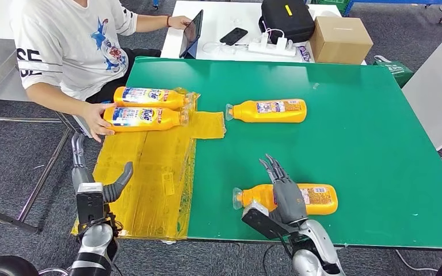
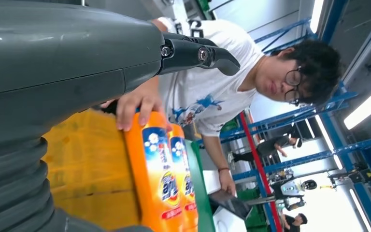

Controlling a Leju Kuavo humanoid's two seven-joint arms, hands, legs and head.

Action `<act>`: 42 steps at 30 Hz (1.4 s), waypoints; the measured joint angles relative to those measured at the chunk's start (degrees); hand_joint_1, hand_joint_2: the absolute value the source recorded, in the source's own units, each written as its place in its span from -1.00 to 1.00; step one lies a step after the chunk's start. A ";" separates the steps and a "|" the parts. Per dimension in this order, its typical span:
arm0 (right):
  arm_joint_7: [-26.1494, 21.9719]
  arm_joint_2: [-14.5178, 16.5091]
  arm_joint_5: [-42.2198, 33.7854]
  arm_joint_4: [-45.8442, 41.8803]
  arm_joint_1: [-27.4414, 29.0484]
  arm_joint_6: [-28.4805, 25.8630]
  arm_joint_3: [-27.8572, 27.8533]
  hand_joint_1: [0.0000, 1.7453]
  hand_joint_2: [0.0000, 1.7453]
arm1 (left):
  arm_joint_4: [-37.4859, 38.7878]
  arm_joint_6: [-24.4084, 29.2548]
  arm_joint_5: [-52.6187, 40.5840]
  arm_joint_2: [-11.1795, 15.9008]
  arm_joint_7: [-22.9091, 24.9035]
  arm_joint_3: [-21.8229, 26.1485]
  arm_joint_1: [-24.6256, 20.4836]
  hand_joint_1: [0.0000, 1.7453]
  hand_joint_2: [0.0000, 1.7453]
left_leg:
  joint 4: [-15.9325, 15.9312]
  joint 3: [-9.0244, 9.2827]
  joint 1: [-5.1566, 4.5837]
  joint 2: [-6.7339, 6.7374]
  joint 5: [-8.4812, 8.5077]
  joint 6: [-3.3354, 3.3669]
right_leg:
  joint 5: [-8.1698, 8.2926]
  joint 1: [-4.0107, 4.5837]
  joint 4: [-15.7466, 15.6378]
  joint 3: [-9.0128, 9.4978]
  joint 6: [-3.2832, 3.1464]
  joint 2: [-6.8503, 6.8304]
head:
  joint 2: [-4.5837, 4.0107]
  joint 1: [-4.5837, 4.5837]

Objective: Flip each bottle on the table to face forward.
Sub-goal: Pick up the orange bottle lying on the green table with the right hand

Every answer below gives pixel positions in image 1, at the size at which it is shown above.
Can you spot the person's left hand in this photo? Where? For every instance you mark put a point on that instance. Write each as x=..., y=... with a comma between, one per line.
x=181, y=22

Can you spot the black smartphone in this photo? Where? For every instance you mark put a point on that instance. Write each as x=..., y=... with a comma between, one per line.
x=233, y=36

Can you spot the orange detergent bottle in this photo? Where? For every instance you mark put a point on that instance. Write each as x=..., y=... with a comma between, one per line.
x=148, y=99
x=247, y=112
x=257, y=196
x=171, y=118

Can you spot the white power strip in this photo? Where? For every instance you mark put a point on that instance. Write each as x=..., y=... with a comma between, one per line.
x=271, y=49

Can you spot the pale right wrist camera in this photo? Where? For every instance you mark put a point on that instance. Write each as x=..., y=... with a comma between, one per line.
x=263, y=224

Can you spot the person's right hand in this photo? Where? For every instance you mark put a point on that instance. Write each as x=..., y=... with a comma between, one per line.
x=93, y=120

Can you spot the person's left forearm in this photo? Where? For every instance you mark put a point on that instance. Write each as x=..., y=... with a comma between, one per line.
x=152, y=23

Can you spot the purple snack packet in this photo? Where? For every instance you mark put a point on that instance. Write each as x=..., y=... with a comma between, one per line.
x=304, y=53

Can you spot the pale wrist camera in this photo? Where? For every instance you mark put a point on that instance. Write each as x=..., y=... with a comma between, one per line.
x=263, y=224
x=89, y=202

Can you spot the yellow taped cardboard sheet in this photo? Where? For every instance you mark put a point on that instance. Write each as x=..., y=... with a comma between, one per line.
x=148, y=171

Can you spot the white plug charger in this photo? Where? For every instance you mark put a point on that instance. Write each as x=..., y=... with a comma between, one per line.
x=281, y=42
x=264, y=38

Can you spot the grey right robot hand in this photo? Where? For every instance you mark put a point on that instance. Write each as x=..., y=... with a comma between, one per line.
x=289, y=202

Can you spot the black carry bag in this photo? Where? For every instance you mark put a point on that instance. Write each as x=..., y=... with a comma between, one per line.
x=286, y=23

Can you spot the green shopping bag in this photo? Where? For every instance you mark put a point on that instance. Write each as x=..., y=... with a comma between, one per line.
x=396, y=72

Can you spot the green plastic crate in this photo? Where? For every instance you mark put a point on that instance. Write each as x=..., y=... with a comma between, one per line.
x=335, y=3

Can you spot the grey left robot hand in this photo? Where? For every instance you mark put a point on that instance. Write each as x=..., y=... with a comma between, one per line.
x=82, y=173

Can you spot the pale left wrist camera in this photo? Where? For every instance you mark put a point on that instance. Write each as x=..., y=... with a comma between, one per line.
x=89, y=202

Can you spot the person's right forearm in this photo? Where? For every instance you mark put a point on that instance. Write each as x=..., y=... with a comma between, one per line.
x=57, y=99

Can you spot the person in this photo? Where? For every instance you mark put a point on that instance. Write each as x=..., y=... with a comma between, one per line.
x=64, y=45

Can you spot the tablet with blue case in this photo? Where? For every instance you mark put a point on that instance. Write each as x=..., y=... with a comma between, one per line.
x=191, y=33

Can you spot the brown cardboard box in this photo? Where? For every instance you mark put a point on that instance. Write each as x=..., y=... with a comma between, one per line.
x=340, y=42

